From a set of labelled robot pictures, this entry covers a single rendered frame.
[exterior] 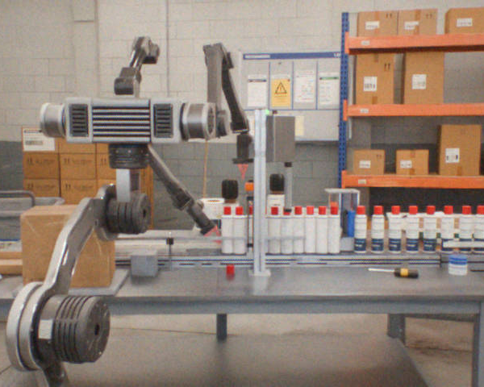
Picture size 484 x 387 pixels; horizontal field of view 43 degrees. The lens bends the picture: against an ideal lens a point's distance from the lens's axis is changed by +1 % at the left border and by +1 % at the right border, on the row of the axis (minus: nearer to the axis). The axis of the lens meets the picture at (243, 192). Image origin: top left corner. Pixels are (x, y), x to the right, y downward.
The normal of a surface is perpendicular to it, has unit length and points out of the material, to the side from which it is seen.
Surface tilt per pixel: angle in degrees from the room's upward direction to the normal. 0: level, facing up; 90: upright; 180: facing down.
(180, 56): 90
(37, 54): 90
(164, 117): 90
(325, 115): 90
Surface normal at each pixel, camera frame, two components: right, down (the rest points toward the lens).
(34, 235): 0.12, 0.11
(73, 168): -0.10, 0.11
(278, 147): 0.83, 0.07
